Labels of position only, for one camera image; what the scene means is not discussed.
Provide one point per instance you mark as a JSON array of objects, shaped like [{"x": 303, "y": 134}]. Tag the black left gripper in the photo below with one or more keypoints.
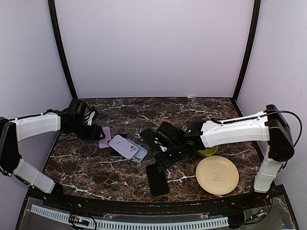
[{"x": 94, "y": 134}]

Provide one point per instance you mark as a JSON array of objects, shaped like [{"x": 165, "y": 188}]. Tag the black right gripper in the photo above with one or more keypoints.
[{"x": 163, "y": 163}]

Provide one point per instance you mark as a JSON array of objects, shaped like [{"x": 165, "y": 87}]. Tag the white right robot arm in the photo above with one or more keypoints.
[{"x": 267, "y": 126}]

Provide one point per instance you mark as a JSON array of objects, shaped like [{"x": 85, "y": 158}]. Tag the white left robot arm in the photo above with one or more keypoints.
[{"x": 24, "y": 143}]

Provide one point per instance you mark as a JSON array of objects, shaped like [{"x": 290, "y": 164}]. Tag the purple phone case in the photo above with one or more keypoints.
[{"x": 103, "y": 143}]

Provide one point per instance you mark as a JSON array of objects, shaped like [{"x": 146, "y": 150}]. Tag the light blue phone case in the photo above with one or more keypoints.
[{"x": 140, "y": 154}]

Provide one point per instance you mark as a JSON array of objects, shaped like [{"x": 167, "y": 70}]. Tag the silver edged phone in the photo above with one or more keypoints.
[{"x": 115, "y": 154}]

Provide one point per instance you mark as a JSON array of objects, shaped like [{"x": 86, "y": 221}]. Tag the green plastic bowl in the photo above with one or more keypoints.
[{"x": 207, "y": 152}]

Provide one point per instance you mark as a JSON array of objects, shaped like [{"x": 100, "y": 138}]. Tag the beige round plate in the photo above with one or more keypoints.
[{"x": 217, "y": 175}]

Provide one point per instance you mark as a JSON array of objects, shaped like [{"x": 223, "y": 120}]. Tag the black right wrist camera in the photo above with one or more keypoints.
[{"x": 168, "y": 135}]

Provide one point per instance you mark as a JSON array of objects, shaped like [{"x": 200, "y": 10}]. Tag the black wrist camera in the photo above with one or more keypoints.
[
  {"x": 168, "y": 135},
  {"x": 82, "y": 111}
]

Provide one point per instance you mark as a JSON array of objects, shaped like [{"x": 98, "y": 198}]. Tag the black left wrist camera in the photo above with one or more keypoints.
[{"x": 82, "y": 111}]

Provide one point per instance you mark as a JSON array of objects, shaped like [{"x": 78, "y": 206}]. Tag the lilac phone case with ring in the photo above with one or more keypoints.
[{"x": 124, "y": 147}]

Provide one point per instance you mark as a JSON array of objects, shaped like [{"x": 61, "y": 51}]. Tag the white cable duct strip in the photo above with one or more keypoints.
[{"x": 129, "y": 222}]

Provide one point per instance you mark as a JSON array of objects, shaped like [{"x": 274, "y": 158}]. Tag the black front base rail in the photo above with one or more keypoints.
[{"x": 225, "y": 206}]

